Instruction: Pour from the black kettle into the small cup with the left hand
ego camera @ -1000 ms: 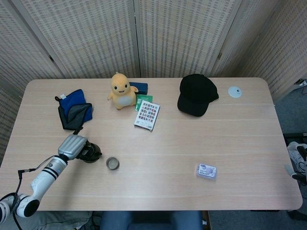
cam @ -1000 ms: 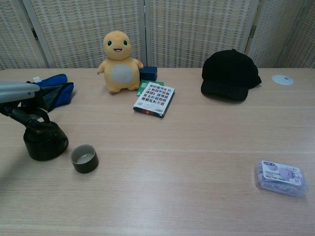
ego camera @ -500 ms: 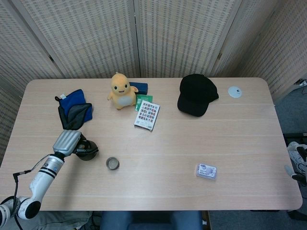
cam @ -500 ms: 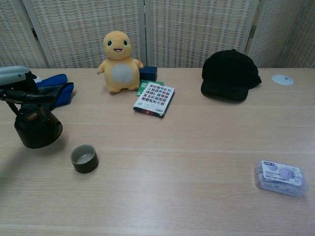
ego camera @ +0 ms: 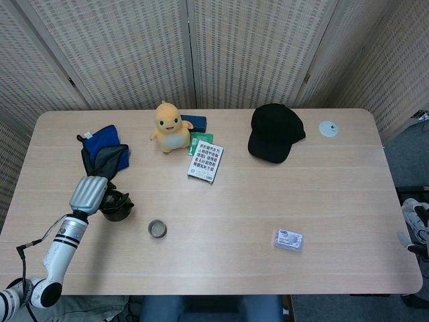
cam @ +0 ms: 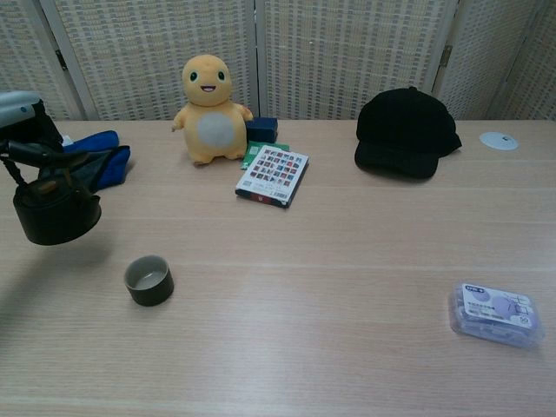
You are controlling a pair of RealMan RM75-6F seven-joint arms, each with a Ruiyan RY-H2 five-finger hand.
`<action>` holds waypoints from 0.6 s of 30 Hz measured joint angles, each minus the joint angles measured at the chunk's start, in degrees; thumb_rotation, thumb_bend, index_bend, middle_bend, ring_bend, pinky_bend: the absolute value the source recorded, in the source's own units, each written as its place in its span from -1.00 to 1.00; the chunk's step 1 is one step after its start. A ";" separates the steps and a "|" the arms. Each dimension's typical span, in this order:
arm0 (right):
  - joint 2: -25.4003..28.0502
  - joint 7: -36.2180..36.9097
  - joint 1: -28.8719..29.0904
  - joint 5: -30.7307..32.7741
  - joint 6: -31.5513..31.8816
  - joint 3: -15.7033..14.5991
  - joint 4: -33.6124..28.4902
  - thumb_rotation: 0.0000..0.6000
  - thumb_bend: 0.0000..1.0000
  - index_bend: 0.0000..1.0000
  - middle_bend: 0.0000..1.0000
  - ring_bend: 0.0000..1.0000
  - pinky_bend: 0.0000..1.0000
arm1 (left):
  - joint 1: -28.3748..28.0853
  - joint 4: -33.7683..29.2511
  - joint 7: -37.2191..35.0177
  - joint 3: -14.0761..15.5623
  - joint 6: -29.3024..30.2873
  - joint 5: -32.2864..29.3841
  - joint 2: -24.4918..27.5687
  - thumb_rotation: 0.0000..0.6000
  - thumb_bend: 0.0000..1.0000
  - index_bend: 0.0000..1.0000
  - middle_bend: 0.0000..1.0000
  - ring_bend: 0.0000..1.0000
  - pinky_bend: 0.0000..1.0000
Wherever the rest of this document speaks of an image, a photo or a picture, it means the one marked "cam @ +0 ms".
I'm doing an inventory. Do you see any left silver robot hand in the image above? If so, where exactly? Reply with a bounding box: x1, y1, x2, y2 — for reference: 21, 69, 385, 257
0, 89, 66, 164

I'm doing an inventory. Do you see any black teapot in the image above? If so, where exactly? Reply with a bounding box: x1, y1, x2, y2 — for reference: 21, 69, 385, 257
0, 151, 103, 247

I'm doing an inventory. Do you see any dark green ceramic cup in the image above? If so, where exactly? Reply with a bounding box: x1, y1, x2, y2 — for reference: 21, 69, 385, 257
123, 255, 175, 308

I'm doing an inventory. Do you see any blue grey folded cloth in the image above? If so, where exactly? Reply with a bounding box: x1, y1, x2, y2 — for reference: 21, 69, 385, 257
63, 129, 132, 192

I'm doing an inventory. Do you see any woven folding screen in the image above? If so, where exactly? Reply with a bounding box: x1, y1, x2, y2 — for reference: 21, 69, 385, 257
0, 0, 556, 123

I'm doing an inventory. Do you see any yellow plush toy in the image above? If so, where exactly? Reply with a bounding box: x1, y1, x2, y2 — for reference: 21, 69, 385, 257
170, 53, 255, 167

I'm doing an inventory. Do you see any dark blue box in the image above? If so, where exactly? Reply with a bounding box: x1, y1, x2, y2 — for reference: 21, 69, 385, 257
245, 116, 279, 143

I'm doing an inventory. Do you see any white box with picture grid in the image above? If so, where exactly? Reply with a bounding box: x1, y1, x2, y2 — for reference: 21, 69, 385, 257
235, 145, 311, 210

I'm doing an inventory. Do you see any black cap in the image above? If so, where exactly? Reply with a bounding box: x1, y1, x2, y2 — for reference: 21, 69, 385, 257
354, 85, 463, 181

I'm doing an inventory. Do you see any purple clear plastic box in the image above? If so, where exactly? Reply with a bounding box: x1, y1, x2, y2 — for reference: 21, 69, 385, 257
447, 281, 546, 349

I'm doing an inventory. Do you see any round grey cable grommet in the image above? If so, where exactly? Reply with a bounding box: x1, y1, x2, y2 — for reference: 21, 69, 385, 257
479, 130, 520, 151

